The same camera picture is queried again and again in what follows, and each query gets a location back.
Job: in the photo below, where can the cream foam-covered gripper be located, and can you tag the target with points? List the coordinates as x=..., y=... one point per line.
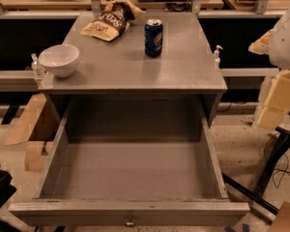
x=286, y=41

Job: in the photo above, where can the grey top drawer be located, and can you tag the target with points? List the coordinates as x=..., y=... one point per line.
x=154, y=160

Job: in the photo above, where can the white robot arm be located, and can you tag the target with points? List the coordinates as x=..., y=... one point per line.
x=275, y=43

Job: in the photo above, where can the right pump dispenser bottle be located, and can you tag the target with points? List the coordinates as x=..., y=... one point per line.
x=216, y=55

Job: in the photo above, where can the pump dispenser bottle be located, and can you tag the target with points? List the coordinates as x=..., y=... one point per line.
x=216, y=55
x=36, y=66

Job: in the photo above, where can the black office chair right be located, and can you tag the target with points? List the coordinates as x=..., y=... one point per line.
x=282, y=144

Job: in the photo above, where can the blue soda can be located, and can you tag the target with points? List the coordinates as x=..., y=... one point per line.
x=153, y=37

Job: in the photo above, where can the grey cabinet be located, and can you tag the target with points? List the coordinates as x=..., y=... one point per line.
x=186, y=65

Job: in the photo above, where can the brown chip bag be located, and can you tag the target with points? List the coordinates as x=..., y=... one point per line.
x=114, y=20

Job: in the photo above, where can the white ceramic bowl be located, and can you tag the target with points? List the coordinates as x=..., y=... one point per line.
x=60, y=60

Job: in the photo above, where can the left pump dispenser bottle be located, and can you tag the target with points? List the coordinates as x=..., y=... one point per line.
x=36, y=66

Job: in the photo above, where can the cardboard box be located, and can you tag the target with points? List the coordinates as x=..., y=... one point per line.
x=35, y=128

